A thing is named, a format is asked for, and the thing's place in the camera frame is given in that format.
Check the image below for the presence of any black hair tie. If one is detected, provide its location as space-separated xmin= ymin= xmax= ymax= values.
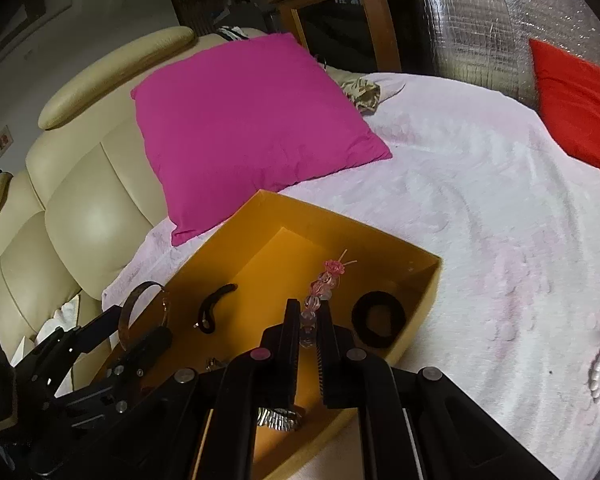
xmin=350 ymin=289 xmax=408 ymax=351

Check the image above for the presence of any silver metal wristwatch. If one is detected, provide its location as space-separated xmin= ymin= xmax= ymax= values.
xmin=257 ymin=406 xmax=304 ymax=432

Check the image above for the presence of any silver bangle bracelet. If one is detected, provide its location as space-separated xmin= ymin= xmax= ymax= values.
xmin=116 ymin=280 xmax=172 ymax=354

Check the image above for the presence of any cream leather headboard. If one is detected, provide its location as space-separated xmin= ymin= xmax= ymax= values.
xmin=0 ymin=24 xmax=272 ymax=391

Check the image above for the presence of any orange cardboard box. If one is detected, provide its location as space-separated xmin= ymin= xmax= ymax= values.
xmin=89 ymin=187 xmax=444 ymax=480

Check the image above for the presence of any red cushion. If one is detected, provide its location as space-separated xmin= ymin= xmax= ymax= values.
xmin=529 ymin=39 xmax=600 ymax=170

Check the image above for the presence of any pink bead bracelet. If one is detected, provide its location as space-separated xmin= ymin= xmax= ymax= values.
xmin=298 ymin=248 xmax=359 ymax=350

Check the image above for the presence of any wooden cabinet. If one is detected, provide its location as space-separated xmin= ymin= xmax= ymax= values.
xmin=273 ymin=0 xmax=430 ymax=74

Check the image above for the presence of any magenta cushion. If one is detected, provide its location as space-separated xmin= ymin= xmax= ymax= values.
xmin=131 ymin=34 xmax=391 ymax=246

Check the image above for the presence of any silver foil insulation panel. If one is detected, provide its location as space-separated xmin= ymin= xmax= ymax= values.
xmin=422 ymin=0 xmax=600 ymax=108

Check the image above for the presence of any beige crumpled cloth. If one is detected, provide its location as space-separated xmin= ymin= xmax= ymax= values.
xmin=340 ymin=77 xmax=405 ymax=115

